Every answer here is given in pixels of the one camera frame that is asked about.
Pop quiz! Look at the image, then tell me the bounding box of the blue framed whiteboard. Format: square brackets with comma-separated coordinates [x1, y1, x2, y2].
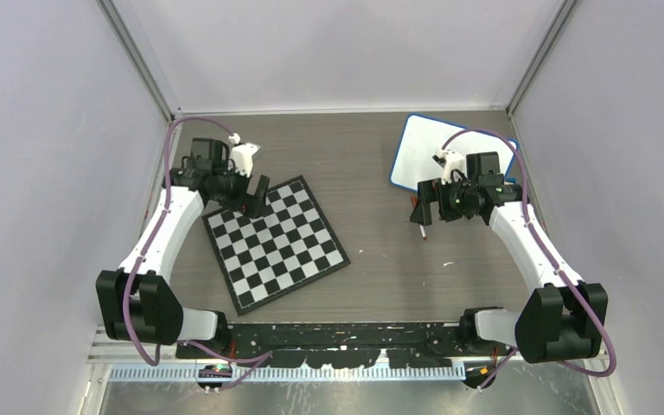
[389, 113, 518, 191]

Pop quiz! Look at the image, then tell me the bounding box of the white whiteboard marker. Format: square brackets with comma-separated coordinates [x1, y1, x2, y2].
[410, 195, 428, 240]

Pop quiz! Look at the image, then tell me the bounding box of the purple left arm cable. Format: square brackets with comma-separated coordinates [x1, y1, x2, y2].
[121, 117, 273, 393]

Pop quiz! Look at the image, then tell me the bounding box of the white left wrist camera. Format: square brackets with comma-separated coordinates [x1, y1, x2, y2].
[227, 133, 260, 178]

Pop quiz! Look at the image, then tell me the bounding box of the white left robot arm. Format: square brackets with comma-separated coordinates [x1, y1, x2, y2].
[96, 134, 270, 358]

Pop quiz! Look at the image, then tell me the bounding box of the aluminium frame rail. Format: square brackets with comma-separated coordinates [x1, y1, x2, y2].
[96, 0, 181, 121]

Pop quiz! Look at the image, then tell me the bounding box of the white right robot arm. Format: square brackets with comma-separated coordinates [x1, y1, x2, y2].
[410, 150, 608, 363]

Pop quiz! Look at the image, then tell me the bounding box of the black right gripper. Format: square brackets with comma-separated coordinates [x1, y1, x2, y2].
[411, 173, 478, 226]

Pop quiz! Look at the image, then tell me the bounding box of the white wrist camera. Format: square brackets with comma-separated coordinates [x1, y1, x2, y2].
[432, 149, 466, 185]
[227, 133, 260, 178]

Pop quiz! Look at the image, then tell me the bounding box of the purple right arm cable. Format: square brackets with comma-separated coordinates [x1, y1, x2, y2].
[439, 127, 618, 392]

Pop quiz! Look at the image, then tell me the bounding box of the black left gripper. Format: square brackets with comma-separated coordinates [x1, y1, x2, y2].
[212, 160, 269, 219]

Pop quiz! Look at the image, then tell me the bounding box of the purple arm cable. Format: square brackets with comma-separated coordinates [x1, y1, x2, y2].
[121, 117, 273, 393]
[439, 127, 618, 392]

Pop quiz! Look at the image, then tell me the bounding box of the black white chessboard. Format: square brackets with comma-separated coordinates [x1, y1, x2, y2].
[202, 176, 351, 316]

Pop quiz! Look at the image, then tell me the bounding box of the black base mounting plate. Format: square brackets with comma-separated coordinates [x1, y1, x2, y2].
[175, 322, 516, 370]

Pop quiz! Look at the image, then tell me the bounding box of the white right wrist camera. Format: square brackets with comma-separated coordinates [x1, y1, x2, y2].
[432, 149, 466, 185]

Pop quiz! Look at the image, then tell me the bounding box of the white slotted cable duct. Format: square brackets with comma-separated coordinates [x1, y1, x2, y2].
[108, 362, 466, 383]

